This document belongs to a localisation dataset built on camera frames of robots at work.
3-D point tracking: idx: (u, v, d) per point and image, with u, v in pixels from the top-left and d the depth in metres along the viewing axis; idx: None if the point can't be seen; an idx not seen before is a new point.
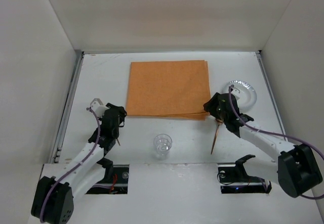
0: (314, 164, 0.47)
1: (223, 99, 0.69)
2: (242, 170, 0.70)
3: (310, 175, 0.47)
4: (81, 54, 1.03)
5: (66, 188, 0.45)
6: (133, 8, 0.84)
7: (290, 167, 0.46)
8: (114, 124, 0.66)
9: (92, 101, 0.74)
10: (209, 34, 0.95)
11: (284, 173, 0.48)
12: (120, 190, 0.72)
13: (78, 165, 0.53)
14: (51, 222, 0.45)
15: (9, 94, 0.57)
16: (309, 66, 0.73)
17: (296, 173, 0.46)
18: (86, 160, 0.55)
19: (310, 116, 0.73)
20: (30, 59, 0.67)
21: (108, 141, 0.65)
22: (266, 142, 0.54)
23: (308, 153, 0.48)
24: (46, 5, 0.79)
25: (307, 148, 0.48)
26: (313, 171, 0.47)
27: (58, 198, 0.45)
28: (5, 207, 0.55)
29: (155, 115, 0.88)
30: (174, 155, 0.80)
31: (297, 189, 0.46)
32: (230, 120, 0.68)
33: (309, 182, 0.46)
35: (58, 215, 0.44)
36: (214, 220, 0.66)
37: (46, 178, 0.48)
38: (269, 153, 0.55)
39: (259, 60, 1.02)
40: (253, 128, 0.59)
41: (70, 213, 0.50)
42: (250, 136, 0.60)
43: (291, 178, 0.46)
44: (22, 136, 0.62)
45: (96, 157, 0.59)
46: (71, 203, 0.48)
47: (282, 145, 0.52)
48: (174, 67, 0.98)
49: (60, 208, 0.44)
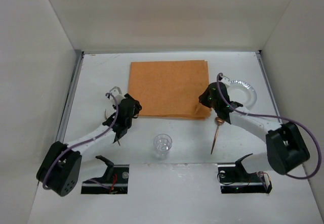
0: (300, 141, 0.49)
1: (213, 88, 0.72)
2: (241, 169, 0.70)
3: (297, 151, 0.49)
4: (81, 54, 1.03)
5: (78, 154, 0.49)
6: (133, 8, 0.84)
7: (276, 143, 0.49)
8: (128, 113, 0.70)
9: (113, 88, 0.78)
10: (209, 34, 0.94)
11: (273, 151, 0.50)
12: (120, 190, 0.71)
13: (90, 139, 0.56)
14: (55, 186, 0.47)
15: (9, 95, 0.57)
16: (309, 67, 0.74)
17: (282, 149, 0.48)
18: (98, 137, 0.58)
19: (310, 117, 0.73)
20: (30, 60, 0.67)
21: (120, 129, 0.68)
22: (254, 124, 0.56)
23: (294, 131, 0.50)
24: (46, 5, 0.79)
25: (293, 126, 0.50)
26: (300, 148, 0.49)
27: (69, 162, 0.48)
28: (5, 207, 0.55)
29: (155, 115, 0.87)
30: (174, 155, 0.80)
31: (285, 165, 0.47)
32: (221, 107, 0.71)
33: (296, 158, 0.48)
35: (64, 179, 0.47)
36: (214, 220, 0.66)
37: (60, 143, 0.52)
38: (257, 134, 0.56)
39: (259, 60, 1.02)
40: (243, 113, 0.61)
41: (73, 184, 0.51)
42: (240, 120, 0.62)
43: (279, 155, 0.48)
44: (22, 136, 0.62)
45: (107, 139, 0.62)
46: (75, 175, 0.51)
47: (270, 125, 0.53)
48: (174, 67, 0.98)
49: (68, 172, 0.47)
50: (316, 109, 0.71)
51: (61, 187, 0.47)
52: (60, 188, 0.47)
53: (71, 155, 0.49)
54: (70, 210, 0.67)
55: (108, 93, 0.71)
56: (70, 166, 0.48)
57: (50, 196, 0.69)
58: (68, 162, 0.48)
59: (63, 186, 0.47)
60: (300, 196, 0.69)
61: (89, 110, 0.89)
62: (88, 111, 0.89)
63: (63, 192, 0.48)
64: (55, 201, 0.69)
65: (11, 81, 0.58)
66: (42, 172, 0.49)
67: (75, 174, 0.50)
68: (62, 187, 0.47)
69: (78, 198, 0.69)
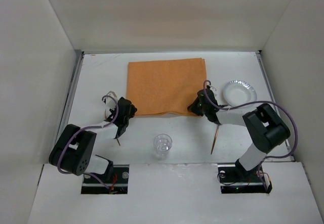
0: (277, 119, 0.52)
1: (201, 94, 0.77)
2: (241, 170, 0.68)
3: (276, 127, 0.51)
4: (81, 54, 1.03)
5: (92, 132, 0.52)
6: (133, 8, 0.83)
7: (254, 123, 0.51)
8: (126, 112, 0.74)
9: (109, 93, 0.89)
10: (209, 34, 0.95)
11: (253, 131, 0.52)
12: (120, 190, 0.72)
13: (99, 126, 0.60)
14: (70, 165, 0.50)
15: (9, 95, 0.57)
16: (309, 67, 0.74)
17: (261, 127, 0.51)
18: (106, 127, 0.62)
19: (310, 117, 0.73)
20: (30, 60, 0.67)
21: (120, 127, 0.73)
22: (234, 113, 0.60)
23: (269, 109, 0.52)
24: (47, 5, 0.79)
25: (267, 105, 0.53)
26: (278, 124, 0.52)
27: (83, 141, 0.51)
28: (5, 207, 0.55)
29: (155, 115, 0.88)
30: (174, 155, 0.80)
31: (268, 141, 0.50)
32: (209, 111, 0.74)
33: (276, 134, 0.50)
35: (79, 157, 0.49)
36: (214, 220, 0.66)
37: (71, 126, 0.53)
38: (239, 123, 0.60)
39: (259, 60, 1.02)
40: (226, 108, 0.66)
41: (86, 164, 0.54)
42: (225, 116, 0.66)
43: (259, 133, 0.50)
44: (22, 136, 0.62)
45: (111, 132, 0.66)
46: (89, 154, 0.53)
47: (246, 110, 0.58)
48: (172, 66, 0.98)
49: (83, 150, 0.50)
50: (315, 109, 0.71)
51: (77, 165, 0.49)
52: (76, 166, 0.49)
53: (84, 135, 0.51)
54: (70, 210, 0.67)
55: (105, 96, 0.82)
56: (85, 145, 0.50)
57: (50, 196, 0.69)
58: (83, 141, 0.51)
59: (78, 164, 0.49)
60: (300, 197, 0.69)
61: (89, 110, 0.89)
62: (88, 112, 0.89)
63: (78, 171, 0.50)
64: (55, 201, 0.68)
65: (11, 81, 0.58)
66: (55, 153, 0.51)
67: (88, 153, 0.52)
68: (78, 165, 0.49)
69: (78, 198, 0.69)
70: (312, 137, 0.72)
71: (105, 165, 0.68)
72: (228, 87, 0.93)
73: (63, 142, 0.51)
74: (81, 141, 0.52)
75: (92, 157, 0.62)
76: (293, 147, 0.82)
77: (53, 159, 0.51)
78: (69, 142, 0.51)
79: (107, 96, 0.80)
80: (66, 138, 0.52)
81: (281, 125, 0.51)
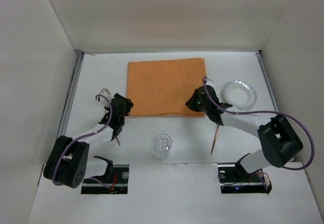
0: (292, 132, 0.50)
1: (201, 92, 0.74)
2: (241, 170, 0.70)
3: (290, 141, 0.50)
4: (81, 54, 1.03)
5: (85, 144, 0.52)
6: (133, 8, 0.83)
7: (269, 138, 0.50)
8: (120, 111, 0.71)
9: (101, 91, 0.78)
10: (209, 34, 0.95)
11: (267, 145, 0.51)
12: (120, 190, 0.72)
13: (92, 133, 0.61)
14: (65, 178, 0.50)
15: (9, 96, 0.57)
16: (309, 68, 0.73)
17: (276, 143, 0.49)
18: (99, 132, 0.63)
19: (310, 117, 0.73)
20: (30, 60, 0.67)
21: (116, 127, 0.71)
22: (245, 121, 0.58)
23: (284, 123, 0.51)
24: (47, 5, 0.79)
25: (282, 118, 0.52)
26: (292, 139, 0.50)
27: (76, 153, 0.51)
28: (5, 207, 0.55)
29: (154, 115, 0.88)
30: (174, 155, 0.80)
31: (282, 158, 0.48)
32: (212, 111, 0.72)
33: (290, 149, 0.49)
35: (74, 170, 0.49)
36: (214, 220, 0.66)
37: (63, 138, 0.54)
38: (249, 131, 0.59)
39: (259, 60, 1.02)
40: (233, 113, 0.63)
41: (82, 176, 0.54)
42: (231, 120, 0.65)
43: (274, 148, 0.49)
44: (22, 136, 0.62)
45: (106, 135, 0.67)
46: (84, 166, 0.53)
47: (259, 121, 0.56)
48: (171, 66, 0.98)
49: (76, 162, 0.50)
50: (315, 109, 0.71)
51: (72, 178, 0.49)
52: (71, 179, 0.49)
53: (77, 148, 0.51)
54: (70, 210, 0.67)
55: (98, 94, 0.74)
56: (78, 158, 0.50)
57: (50, 196, 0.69)
58: (76, 153, 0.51)
59: (73, 177, 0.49)
60: (301, 197, 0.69)
61: (89, 110, 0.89)
62: (88, 111, 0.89)
63: (74, 184, 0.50)
64: (55, 201, 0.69)
65: (11, 81, 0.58)
66: (49, 167, 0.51)
67: (83, 165, 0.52)
68: (73, 177, 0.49)
69: (78, 198, 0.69)
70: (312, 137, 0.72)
71: (105, 167, 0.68)
72: (227, 87, 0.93)
73: (56, 155, 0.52)
74: (74, 153, 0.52)
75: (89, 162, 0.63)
76: None
77: (48, 173, 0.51)
78: (62, 155, 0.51)
79: (99, 95, 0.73)
80: (59, 151, 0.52)
81: (296, 139, 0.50)
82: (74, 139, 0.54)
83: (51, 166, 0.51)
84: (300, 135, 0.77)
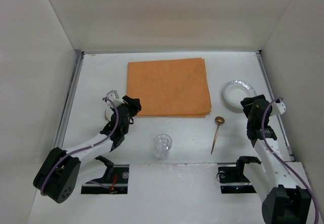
0: (304, 213, 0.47)
1: (257, 104, 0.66)
2: (241, 166, 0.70)
3: (293, 217, 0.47)
4: (81, 54, 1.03)
5: (77, 161, 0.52)
6: (133, 8, 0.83)
7: (279, 204, 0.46)
8: (123, 121, 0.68)
9: (110, 92, 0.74)
10: (209, 34, 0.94)
11: (270, 202, 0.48)
12: (120, 190, 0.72)
13: (88, 147, 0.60)
14: (52, 192, 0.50)
15: (9, 95, 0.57)
16: (309, 68, 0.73)
17: (280, 210, 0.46)
18: (96, 145, 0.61)
19: (310, 117, 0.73)
20: (30, 60, 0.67)
21: (116, 138, 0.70)
22: (271, 167, 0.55)
23: (304, 202, 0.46)
24: (46, 5, 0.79)
25: (308, 196, 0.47)
26: (299, 216, 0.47)
27: (67, 168, 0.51)
28: (5, 207, 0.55)
29: (154, 115, 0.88)
30: (174, 155, 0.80)
31: (274, 218, 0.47)
32: (253, 125, 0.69)
33: (288, 221, 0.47)
35: (63, 185, 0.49)
36: (214, 220, 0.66)
37: (58, 150, 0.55)
38: (268, 175, 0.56)
39: (259, 60, 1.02)
40: (271, 149, 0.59)
41: (70, 190, 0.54)
42: (262, 153, 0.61)
43: (274, 210, 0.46)
44: (22, 137, 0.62)
45: (105, 147, 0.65)
46: (73, 181, 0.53)
47: (285, 178, 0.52)
48: (171, 66, 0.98)
49: (66, 178, 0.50)
50: (315, 109, 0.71)
51: (58, 193, 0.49)
52: (57, 194, 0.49)
53: (69, 163, 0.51)
54: (70, 210, 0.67)
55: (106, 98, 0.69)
56: (67, 174, 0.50)
57: (50, 196, 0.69)
58: (66, 169, 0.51)
59: (60, 192, 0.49)
60: None
61: (89, 111, 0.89)
62: (88, 111, 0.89)
63: (59, 198, 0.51)
64: (55, 202, 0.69)
65: (11, 81, 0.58)
66: (39, 178, 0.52)
67: (72, 181, 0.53)
68: (59, 192, 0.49)
69: (78, 198, 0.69)
70: (312, 137, 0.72)
71: (103, 170, 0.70)
72: (228, 87, 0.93)
73: (48, 168, 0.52)
74: (65, 167, 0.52)
75: (82, 172, 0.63)
76: (293, 147, 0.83)
77: (37, 183, 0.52)
78: (53, 168, 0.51)
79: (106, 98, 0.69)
80: (51, 163, 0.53)
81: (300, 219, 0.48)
82: (68, 153, 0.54)
83: (42, 177, 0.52)
84: (301, 135, 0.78)
